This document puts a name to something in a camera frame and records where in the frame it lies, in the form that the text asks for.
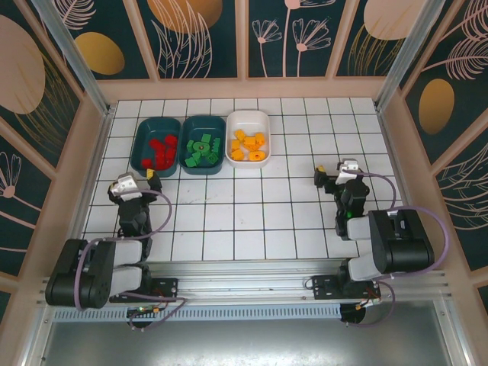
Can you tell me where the teal plastic container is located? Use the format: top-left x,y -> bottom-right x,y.
178,115 -> 226,177
130,117 -> 183,179

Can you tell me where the white plastic container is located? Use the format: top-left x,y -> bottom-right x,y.
225,109 -> 272,169

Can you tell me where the grey metal plate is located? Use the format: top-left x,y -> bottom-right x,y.
22,300 -> 468,366

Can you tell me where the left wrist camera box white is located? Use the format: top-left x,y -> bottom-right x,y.
109,173 -> 142,201

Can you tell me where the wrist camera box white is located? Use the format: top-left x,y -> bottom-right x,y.
109,173 -> 142,201
335,159 -> 361,184

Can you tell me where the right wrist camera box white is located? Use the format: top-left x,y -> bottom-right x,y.
335,159 -> 361,184

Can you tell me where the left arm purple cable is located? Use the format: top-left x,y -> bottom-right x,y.
74,188 -> 188,332

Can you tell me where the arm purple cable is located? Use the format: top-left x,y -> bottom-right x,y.
74,188 -> 188,332
348,171 -> 451,329

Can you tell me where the small wired connector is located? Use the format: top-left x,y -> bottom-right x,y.
127,304 -> 165,317
356,291 -> 382,310

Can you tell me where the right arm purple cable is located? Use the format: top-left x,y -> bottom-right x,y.
348,171 -> 451,329

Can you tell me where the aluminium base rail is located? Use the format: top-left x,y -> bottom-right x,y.
37,258 -> 454,306

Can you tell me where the white slotted cable duct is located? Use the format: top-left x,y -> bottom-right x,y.
51,306 -> 342,322

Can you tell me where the aluminium frame post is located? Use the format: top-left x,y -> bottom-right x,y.
374,0 -> 448,112
30,0 -> 115,117

